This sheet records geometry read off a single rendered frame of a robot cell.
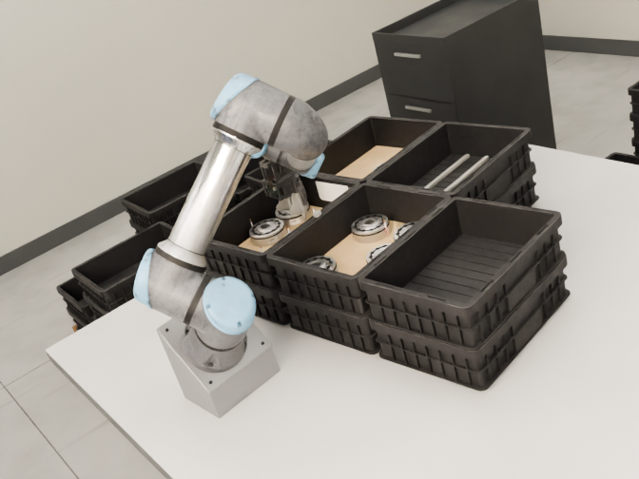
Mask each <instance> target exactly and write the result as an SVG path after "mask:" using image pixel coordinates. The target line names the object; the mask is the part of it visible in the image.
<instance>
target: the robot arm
mask: <svg viewBox="0 0 639 479"><path fill-rule="evenodd" d="M210 117H211V118H212V120H215V122H214V124H213V125H212V130H213V133H214V136H215V139H214V142H213V144H212V145H211V147H210V149H209V151H208V154H207V156H206V158H205V160H204V162H203V165H202V168H201V170H200V172H199V174H198V176H197V178H196V181H195V182H194V184H193V186H192V188H191V190H190V192H189V195H188V197H187V199H186V201H185V203H184V206H183V209H182V211H181V213H180V215H179V217H178V218H177V221H176V223H175V225H174V227H173V229H172V231H171V234H170V236H169V238H168V239H167V240H164V241H162V242H159V243H158V245H157V247H156V249H154V248H153V249H151V248H150V249H148V250H147V251H146V252H145V255H144V257H143V260H142V261H141V264H140V266H139V269H138V272H137V276H136V278H135V282H134V288H133V295H134V297H135V298H136V300H137V301H139V302H141V303H143V304H144V305H146V306H148V308H149V309H151V310H153V309H154V310H156V311H158V312H160V313H162V314H164V315H167V316H170V317H172V318H174V319H176V320H178V321H181V322H182V323H184V324H186V325H185V327H184V331H183V335H182V347H183V351H184V354H185V356H186V358H187V359H188V360H189V362H190V363H191V364H193V365H194V366H195V367H197V368H198V369H200V370H202V371H205V372H209V373H222V372H226V371H228V370H230V369H232V368H234V367H235V366H236V365H237V364H238V363H239V362H240V361H241V360H242V357H243V355H244V354H245V351H246V348H247V334H246V333H247V331H248V329H249V328H250V326H251V325H252V323H253V320H254V317H255V313H256V300H255V297H254V294H253V292H252V291H251V289H250V288H249V287H248V286H247V285H246V284H245V283H244V282H243V281H241V280H239V279H237V278H232V277H224V278H213V277H211V276H209V275H207V274H205V273H204V272H205V270H206V268H207V262H206V259H205V253H206V251H207V249H208V247H209V245H210V243H211V241H212V239H213V237H214V235H215V233H216V231H217V229H218V226H219V224H220V222H221V220H222V218H223V215H224V212H225V210H226V208H227V206H228V204H229V203H230V201H231V198H232V196H233V194H234V192H235V190H236V188H237V186H238V183H239V181H240V179H241V177H242V174H243V172H244V170H245V168H246V166H247V164H248V162H249V160H250V158H254V159H255V158H256V159H257V158H259V157H260V156H263V157H264V160H262V161H261V162H259V164H260V167H261V172H262V174H263V177H264V179H263V180H261V182H262V185H263V188H264V192H265V195H266V197H267V196H269V197H270V198H274V199H277V200H280V202H279V203H278V204H277V207H276V208H277V210H278V211H282V210H285V209H289V213H290V215H292V216H294V215H297V214H300V213H301V215H302V217H303V220H306V218H307V203H308V201H307V195H306V191H305V189H304V186H303V185H302V182H301V180H300V176H299V175H298V174H297V173H299V174H301V175H302V176H305V177H307V178H310V179H314V178H316V176H317V174H318V172H319V170H320V166H321V164H322V162H323V160H324V154H323V151H324V150H325V148H326V146H327V144H328V132H327V128H326V126H325V124H324V122H323V120H322V119H321V117H320V116H319V114H318V113H317V112H316V111H315V110H314V109H313V108H312V107H311V106H310V105H309V104H307V103H306V102H304V101H303V100H301V99H299V98H296V97H294V96H292V95H290V94H288V93H286V92H284V91H282V90H279V89H277V88H275V87H273V86H270V85H269V84H267V83H265V82H263V81H261V80H260V79H259V78H254V77H252V76H250V75H247V74H245V73H238V74H236V75H234V76H233V77H232V78H231V79H230V80H229V82H228V83H227V84H226V85H225V87H224V88H223V90H222V92H221V93H220V95H219V97H218V98H217V100H216V102H215V104H214V105H213V107H212V109H211V111H210ZM264 185H266V188H267V192H266V189H265V186H264ZM295 191H296V193H294V192H295Z"/></svg>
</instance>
